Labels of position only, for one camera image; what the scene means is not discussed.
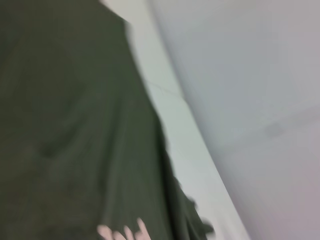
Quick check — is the dark green FREE! t-shirt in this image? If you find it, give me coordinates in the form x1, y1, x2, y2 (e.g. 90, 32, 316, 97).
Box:
0, 0, 217, 240

